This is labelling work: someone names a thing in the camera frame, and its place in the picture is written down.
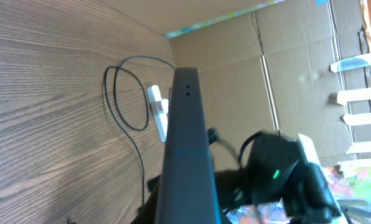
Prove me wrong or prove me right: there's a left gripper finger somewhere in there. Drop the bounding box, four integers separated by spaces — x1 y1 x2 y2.
137 175 161 224

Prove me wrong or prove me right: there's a blue Samsung Galaxy smartphone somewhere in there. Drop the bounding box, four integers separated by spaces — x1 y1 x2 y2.
155 67 221 224

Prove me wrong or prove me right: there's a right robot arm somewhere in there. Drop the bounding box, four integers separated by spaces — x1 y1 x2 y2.
208 128 343 223

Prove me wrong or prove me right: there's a white charger plug adapter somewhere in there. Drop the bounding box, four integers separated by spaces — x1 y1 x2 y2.
161 99 169 114

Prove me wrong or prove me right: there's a white power strip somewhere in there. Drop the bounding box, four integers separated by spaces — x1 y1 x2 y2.
147 85 168 142

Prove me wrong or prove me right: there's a black USB charging cable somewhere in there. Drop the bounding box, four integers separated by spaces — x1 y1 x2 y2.
66 55 176 224

